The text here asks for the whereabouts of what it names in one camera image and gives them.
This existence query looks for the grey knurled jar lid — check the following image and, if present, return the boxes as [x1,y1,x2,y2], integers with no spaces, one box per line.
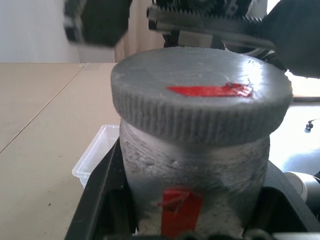
[109,46,293,146]

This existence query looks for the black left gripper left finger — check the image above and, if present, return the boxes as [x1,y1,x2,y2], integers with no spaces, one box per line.
[64,138,140,240]

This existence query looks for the red tape strip on lid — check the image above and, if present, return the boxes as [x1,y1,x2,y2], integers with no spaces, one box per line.
[166,82,254,99]

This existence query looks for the black caster wheel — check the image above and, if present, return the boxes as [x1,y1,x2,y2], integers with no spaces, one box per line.
[304,119,315,133]

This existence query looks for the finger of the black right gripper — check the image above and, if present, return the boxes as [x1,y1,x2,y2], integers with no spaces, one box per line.
[259,0,320,79]
[63,0,133,47]

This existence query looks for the grey ribbed jar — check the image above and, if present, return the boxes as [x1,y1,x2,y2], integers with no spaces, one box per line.
[118,119,272,240]

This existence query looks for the red tape strip on jar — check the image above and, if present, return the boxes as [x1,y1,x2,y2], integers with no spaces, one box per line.
[157,186,203,237]

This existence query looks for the white round cylinder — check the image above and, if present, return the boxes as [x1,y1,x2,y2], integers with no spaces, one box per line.
[284,171,320,201]

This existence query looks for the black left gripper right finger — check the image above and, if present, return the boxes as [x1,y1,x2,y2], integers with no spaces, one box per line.
[242,162,320,240]

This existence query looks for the clear plastic box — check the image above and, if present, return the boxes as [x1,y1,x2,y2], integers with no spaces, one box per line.
[71,124,121,187]

